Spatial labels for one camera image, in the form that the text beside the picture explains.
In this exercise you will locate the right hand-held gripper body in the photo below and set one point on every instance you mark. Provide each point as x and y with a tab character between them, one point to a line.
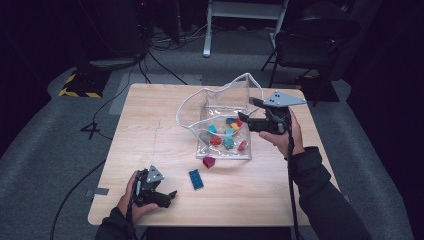
283	99

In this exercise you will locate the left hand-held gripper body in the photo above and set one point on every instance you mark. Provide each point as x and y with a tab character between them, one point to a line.
150	190

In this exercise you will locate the red toy block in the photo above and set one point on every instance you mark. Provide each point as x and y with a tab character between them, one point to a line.
238	122
242	145
215	140

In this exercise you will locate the orange toy block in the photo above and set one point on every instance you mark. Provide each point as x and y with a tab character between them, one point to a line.
235	126

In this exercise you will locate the dark blue curved toy block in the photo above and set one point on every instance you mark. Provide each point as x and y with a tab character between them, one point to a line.
229	120

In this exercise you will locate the teal toy block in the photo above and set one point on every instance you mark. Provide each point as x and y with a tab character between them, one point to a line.
230	131
212	128
228	143

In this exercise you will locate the clear plastic bag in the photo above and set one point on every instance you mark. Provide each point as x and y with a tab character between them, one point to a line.
213	106

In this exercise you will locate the magenta toy block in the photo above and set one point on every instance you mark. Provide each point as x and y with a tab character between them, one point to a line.
209	162

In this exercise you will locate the person's left hand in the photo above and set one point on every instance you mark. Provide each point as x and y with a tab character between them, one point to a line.
128	200

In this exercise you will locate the person's right hand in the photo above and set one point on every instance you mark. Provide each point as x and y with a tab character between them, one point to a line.
286	143

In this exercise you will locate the dark blue flat toy block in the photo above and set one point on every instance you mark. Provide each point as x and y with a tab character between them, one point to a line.
196	179

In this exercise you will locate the grey tape strip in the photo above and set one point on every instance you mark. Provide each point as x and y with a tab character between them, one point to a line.
100	191
347	198

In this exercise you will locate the black chair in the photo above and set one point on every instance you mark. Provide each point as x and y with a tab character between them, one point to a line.
310	43

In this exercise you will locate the black tape cross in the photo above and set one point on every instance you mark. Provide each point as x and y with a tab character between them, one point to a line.
90	129

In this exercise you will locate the black yellow striped stand base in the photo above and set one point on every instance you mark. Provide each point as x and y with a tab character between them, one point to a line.
85	85

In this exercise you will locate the dark equipment stand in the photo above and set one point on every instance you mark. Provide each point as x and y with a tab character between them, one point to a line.
113	30

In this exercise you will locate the white desk frame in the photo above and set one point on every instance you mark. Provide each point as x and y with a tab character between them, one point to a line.
245	10

